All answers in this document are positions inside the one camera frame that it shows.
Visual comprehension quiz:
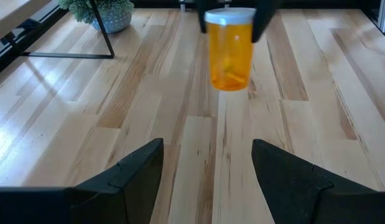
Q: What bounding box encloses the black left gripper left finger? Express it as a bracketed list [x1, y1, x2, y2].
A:
[69, 138, 164, 224]

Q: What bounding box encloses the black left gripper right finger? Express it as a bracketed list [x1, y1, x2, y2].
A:
[251, 138, 385, 224]

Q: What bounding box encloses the large orange pill bottle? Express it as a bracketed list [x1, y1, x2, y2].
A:
[204, 7, 257, 92]

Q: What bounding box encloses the green potted plant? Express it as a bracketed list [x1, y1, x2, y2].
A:
[58, 0, 136, 34]

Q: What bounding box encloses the silver aluminium bracket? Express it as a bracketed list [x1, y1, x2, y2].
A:
[377, 0, 385, 34]

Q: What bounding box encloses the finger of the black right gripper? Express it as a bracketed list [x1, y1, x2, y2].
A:
[253, 0, 282, 44]
[197, 0, 211, 34]

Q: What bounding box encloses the wooden shelf with black legs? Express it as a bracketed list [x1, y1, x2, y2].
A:
[0, 0, 116, 60]

